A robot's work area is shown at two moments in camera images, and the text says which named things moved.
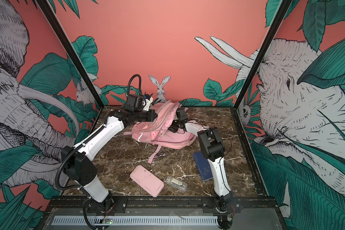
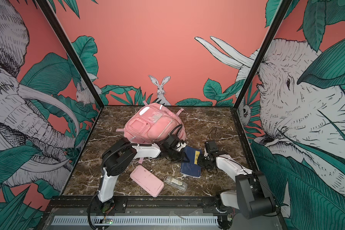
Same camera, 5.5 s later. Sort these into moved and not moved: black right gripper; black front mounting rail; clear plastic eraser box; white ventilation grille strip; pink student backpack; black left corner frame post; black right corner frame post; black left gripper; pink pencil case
Moved: pink student backpack; black right gripper; black left gripper
Not moved: white ventilation grille strip; black right corner frame post; black left corner frame post; clear plastic eraser box; pink pencil case; black front mounting rail
